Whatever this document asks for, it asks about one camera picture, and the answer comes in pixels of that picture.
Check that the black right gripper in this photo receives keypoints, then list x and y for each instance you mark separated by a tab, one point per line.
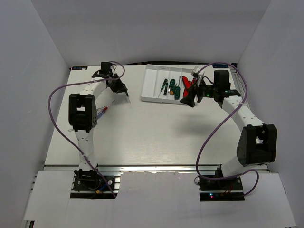
189	100

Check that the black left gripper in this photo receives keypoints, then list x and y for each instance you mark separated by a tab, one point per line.
120	88

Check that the long green screwdriver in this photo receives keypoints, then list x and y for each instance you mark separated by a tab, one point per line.
177	91

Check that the red curved utility knife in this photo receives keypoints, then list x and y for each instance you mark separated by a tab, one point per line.
187	85

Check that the stubby green orange screwdriver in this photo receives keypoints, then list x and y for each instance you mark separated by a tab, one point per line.
172	87

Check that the black green precision screwdriver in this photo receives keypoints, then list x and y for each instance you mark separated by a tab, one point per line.
166	87

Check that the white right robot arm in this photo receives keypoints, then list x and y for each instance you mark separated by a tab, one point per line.
257	143

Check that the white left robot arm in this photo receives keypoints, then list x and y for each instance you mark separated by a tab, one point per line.
85	118

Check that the white compartment tray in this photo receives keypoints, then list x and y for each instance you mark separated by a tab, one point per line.
154	77

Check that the blue table label left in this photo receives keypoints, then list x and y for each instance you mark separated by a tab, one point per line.
79	68

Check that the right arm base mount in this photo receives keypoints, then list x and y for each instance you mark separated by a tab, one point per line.
220	190

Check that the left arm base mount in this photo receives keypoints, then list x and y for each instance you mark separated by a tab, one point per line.
90	185

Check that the aluminium rail frame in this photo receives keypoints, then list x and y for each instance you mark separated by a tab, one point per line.
156	196

